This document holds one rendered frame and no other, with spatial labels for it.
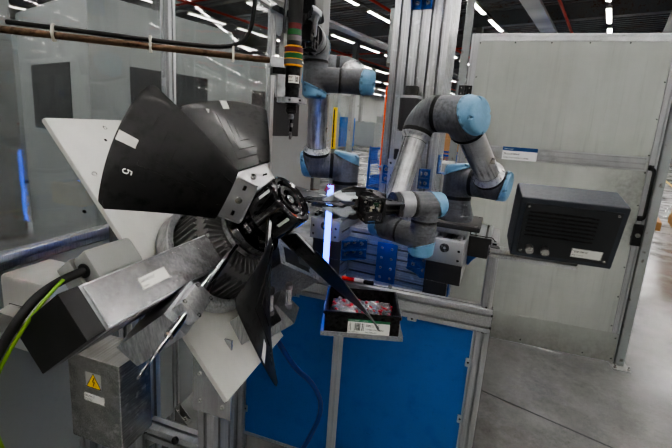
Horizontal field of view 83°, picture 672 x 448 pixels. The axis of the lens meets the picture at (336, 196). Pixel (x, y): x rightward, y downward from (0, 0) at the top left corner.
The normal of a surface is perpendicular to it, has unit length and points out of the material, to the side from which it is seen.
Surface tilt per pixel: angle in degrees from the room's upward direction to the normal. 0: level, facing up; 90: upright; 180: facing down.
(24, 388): 90
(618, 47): 90
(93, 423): 90
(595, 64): 91
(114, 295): 50
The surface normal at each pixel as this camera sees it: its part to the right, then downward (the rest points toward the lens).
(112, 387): -0.30, 0.16
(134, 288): 0.77, -0.54
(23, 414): 0.95, 0.12
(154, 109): 0.76, -0.18
